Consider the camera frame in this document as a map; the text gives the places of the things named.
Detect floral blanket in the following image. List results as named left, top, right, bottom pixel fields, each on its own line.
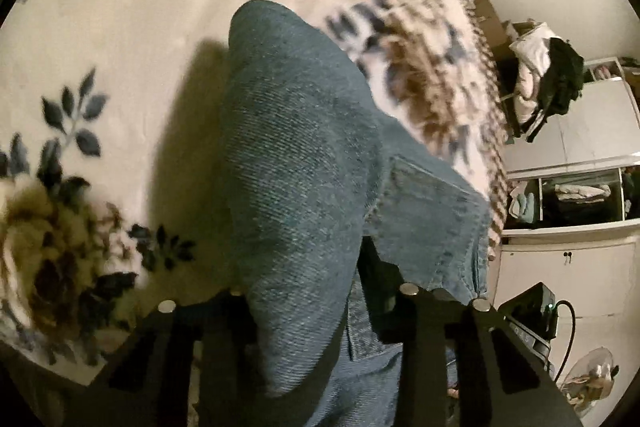
left=0, top=0, right=509, bottom=383

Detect brown checkered blanket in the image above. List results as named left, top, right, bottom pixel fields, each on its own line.
left=470, top=7, right=510, bottom=259

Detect white clothes pile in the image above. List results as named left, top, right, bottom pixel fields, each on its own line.
left=510, top=23, right=556, bottom=128

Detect black cable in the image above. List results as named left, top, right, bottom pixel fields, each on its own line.
left=550, top=299, right=577, bottom=378

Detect black garment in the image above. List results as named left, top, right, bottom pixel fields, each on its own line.
left=525, top=37, right=586, bottom=143

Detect white wardrobe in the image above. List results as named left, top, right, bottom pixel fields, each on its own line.
left=500, top=57, right=640, bottom=309

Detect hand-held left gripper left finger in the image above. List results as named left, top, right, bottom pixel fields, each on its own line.
left=65, top=289, right=266, bottom=427

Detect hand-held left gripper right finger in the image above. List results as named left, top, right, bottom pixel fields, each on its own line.
left=357, top=237, right=583, bottom=427

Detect large cardboard box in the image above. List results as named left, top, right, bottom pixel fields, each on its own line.
left=472, top=0, right=516, bottom=63

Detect long blue jeans pants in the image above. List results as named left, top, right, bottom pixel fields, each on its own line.
left=220, top=0, right=494, bottom=427

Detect white floor fan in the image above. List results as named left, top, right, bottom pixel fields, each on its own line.
left=560, top=347, right=621, bottom=418

